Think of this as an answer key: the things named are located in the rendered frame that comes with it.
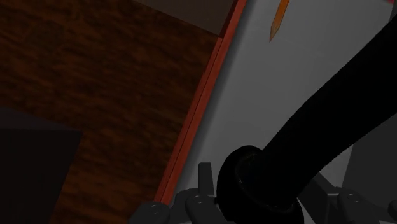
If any orange pencil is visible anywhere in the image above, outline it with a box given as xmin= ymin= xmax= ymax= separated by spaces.
xmin=268 ymin=0 xmax=291 ymax=43

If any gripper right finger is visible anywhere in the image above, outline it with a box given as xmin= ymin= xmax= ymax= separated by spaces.
xmin=298 ymin=172 xmax=397 ymax=224

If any dark box-shaped furniture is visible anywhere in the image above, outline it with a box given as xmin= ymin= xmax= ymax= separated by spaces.
xmin=0 ymin=106 xmax=83 ymax=224

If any grey table with red edge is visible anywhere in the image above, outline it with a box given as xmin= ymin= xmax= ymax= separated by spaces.
xmin=154 ymin=0 xmax=397 ymax=224

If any black long cylindrical object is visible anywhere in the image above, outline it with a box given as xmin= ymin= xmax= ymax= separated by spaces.
xmin=216 ymin=13 xmax=397 ymax=224

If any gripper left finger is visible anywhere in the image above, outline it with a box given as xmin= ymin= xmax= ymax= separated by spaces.
xmin=128 ymin=162 xmax=221 ymax=224

